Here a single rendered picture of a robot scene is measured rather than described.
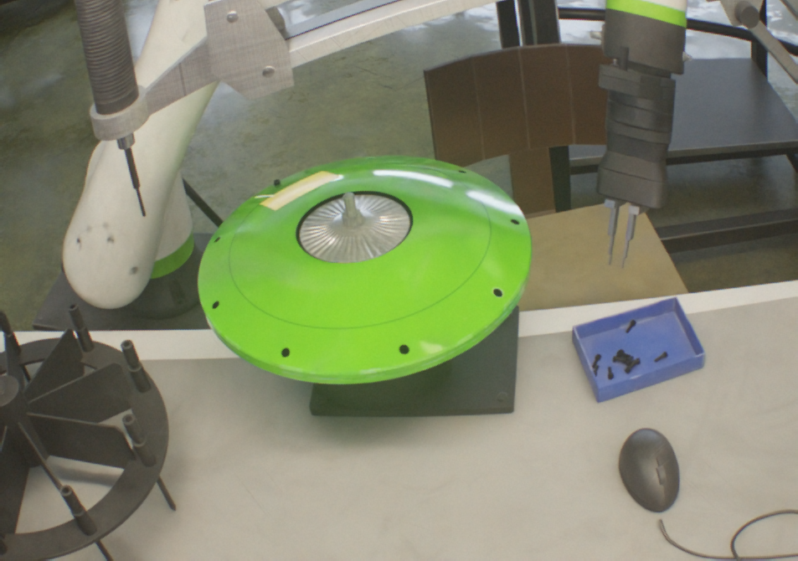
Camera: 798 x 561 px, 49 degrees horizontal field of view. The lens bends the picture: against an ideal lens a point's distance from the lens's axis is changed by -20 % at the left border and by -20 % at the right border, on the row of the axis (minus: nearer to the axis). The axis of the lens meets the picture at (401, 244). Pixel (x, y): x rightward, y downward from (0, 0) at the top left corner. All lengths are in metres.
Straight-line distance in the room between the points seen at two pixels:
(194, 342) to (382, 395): 0.25
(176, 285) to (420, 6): 0.75
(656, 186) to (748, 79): 1.98
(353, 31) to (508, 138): 1.04
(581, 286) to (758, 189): 1.43
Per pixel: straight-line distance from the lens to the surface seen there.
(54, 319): 1.46
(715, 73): 2.95
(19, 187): 3.55
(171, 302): 1.37
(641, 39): 0.97
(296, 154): 3.15
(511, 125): 1.71
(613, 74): 0.93
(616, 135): 1.00
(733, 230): 2.50
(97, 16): 0.69
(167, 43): 0.97
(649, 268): 1.63
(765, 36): 0.82
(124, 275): 1.15
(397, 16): 0.70
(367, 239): 0.94
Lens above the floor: 1.66
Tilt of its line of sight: 37 degrees down
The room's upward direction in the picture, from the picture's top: 8 degrees counter-clockwise
